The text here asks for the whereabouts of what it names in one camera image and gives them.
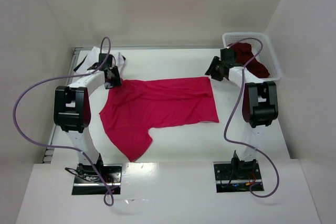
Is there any bright red t shirt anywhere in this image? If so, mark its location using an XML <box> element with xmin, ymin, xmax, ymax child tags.
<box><xmin>100</xmin><ymin>77</ymin><xmax>219</xmax><ymax>162</ymax></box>

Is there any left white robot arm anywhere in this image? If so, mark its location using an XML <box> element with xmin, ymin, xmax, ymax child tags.
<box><xmin>54</xmin><ymin>63</ymin><xmax>121</xmax><ymax>182</ymax></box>

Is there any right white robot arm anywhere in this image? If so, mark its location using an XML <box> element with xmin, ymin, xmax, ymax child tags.
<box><xmin>205</xmin><ymin>47</ymin><xmax>278</xmax><ymax>177</ymax></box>

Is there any dark red t shirt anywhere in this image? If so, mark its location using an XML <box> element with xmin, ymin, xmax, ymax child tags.
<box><xmin>227</xmin><ymin>42</ymin><xmax>270</xmax><ymax>79</ymax></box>

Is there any white folded t shirt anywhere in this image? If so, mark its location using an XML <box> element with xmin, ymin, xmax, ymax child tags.
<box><xmin>73</xmin><ymin>47</ymin><xmax>126</xmax><ymax>74</ymax></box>

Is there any white plastic basket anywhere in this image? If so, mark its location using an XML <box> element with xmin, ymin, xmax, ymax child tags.
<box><xmin>222</xmin><ymin>32</ymin><xmax>282</xmax><ymax>81</ymax></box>

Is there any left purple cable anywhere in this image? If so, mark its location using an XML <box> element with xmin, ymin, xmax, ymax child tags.
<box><xmin>13</xmin><ymin>37</ymin><xmax>116</xmax><ymax>207</ymax></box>

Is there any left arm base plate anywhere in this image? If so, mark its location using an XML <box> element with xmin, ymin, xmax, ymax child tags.
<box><xmin>66</xmin><ymin>164</ymin><xmax>122</xmax><ymax>196</ymax></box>

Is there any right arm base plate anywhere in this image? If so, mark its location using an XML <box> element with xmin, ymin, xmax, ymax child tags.
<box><xmin>214</xmin><ymin>160</ymin><xmax>264</xmax><ymax>193</ymax></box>

